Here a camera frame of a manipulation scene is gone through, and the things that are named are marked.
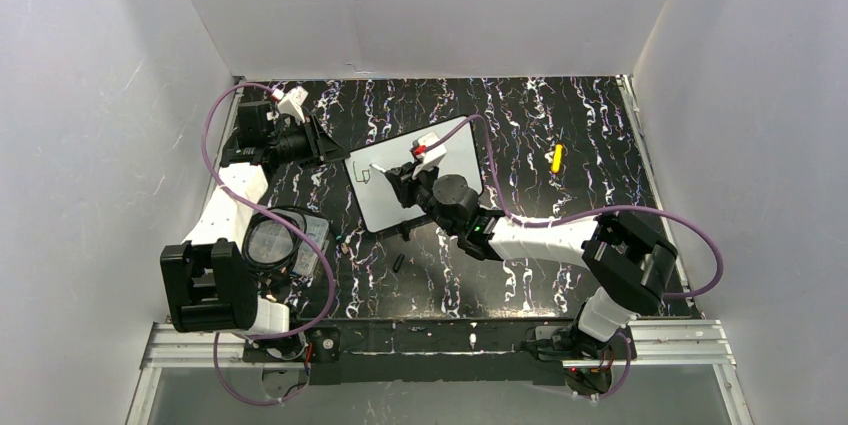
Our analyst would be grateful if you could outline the small whiteboard black frame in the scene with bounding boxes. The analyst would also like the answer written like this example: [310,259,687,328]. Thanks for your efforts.
[344,115,484,235]

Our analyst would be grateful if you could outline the black marker cap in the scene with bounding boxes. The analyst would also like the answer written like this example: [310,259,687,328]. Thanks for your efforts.
[391,254,405,273]

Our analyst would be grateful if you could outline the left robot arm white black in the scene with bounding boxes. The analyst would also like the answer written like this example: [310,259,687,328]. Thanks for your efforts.
[160,88,347,339]

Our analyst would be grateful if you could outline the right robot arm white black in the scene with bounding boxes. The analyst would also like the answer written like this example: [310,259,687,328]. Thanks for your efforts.
[381,163,678,360]

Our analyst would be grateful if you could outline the black base bar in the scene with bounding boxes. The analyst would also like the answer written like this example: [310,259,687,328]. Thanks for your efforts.
[241,317,637,387]

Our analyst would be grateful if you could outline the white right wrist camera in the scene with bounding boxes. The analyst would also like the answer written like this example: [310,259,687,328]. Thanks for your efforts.
[411,132,447,179]

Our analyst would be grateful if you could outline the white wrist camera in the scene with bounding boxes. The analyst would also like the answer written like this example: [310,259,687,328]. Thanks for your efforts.
[270,86,308,124]
[411,132,447,179]

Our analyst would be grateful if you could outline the whiteboard metal wire stand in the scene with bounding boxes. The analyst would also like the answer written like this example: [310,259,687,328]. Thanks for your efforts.
[395,215,439,242]

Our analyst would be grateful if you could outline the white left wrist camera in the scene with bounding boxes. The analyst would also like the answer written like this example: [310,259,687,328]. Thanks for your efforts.
[270,86,308,124]

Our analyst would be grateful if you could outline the coiled black cable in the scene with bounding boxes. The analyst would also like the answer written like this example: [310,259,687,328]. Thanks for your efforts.
[241,206,319,274]

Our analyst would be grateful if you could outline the aluminium rail left side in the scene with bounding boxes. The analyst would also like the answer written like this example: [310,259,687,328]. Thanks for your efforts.
[201,75,246,212]

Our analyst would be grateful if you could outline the aluminium rail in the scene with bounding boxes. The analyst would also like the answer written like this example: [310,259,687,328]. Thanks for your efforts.
[616,74,700,318]
[201,75,246,212]
[142,318,736,369]

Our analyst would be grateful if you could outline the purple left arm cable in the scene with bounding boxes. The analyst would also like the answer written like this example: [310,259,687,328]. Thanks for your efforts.
[200,82,338,408]

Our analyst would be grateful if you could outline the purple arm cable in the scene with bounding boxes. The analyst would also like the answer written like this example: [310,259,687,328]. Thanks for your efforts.
[200,82,338,408]
[423,115,725,400]

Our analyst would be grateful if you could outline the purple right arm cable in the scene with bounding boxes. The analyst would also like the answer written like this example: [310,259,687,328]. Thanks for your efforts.
[423,115,725,400]

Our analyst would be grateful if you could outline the aluminium front rail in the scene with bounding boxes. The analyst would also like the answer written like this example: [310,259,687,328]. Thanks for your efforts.
[142,318,736,369]

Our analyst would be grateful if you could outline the aluminium rail right side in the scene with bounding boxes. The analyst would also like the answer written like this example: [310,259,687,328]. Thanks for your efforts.
[616,74,700,318]

